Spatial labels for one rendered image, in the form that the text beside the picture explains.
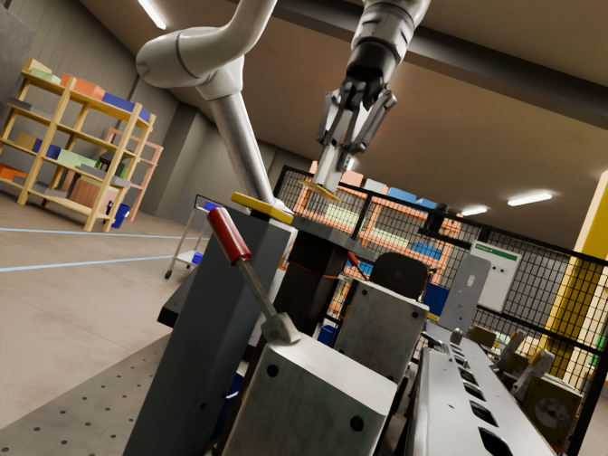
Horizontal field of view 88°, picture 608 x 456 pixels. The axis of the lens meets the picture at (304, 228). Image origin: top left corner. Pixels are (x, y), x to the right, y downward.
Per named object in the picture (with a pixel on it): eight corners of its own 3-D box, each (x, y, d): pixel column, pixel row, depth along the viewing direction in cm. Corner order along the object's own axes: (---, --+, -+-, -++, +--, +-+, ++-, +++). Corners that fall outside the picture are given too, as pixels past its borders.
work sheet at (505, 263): (500, 313, 154) (523, 254, 155) (452, 294, 163) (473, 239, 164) (499, 313, 156) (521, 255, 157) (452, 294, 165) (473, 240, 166)
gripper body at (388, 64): (343, 42, 52) (322, 94, 52) (389, 37, 47) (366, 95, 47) (363, 71, 58) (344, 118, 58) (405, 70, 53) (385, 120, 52)
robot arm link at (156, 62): (164, 23, 67) (204, 21, 77) (112, 43, 75) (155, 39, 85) (188, 89, 73) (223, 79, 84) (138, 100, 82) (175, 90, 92)
